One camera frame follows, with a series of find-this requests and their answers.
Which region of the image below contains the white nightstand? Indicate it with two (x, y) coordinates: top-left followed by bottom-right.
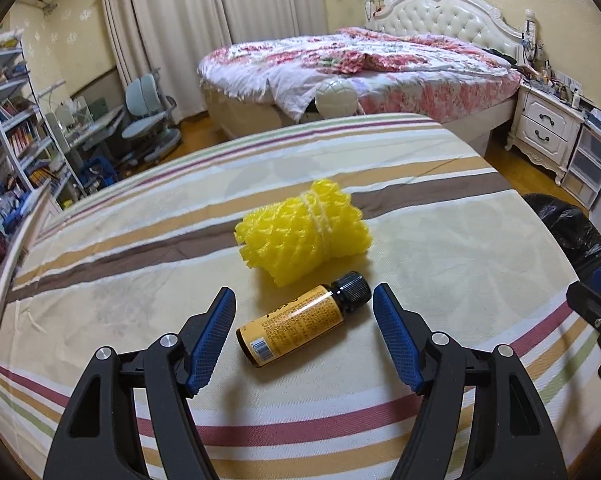
(505, 82), (586, 186)

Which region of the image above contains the blue storage crate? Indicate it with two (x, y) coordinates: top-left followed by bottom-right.
(78, 157), (118, 192)

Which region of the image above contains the floral duvet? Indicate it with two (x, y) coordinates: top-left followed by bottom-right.
(198, 27), (523, 121)

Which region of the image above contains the white bookshelf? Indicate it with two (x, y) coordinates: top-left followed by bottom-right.
(0, 35), (76, 211)

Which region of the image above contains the brown bottle yellow label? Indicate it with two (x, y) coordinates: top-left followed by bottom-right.
(236, 271), (372, 368)

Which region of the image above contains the grey study desk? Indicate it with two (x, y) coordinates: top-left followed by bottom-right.
(40, 105), (126, 161)

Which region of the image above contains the yellow foam net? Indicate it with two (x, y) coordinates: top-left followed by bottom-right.
(234, 178), (372, 288)

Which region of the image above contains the beige curtain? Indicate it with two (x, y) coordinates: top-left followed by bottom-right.
(100, 0), (331, 126)

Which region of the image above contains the black trash bag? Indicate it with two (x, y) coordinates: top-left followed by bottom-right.
(523, 192), (601, 283)

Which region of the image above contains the grey-blue ergonomic chair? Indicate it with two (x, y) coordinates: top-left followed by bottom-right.
(120, 74), (184, 166)

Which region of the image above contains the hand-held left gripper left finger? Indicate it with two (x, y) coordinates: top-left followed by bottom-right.
(43, 286), (237, 480)

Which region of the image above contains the white bed end board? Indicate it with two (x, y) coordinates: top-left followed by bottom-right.
(0, 190), (51, 411)

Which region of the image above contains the white ball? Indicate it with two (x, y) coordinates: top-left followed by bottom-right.
(314, 77), (358, 118)

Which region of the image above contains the nightstand clutter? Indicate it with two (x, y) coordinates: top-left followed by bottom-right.
(520, 35), (601, 131)

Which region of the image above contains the plastic drawer unit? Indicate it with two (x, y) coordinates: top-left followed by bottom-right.
(563, 125), (601, 208)

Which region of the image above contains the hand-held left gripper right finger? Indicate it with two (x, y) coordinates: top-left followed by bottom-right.
(371, 282), (568, 480)

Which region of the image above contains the white tufted bed frame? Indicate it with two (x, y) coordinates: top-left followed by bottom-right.
(200, 0), (538, 153)

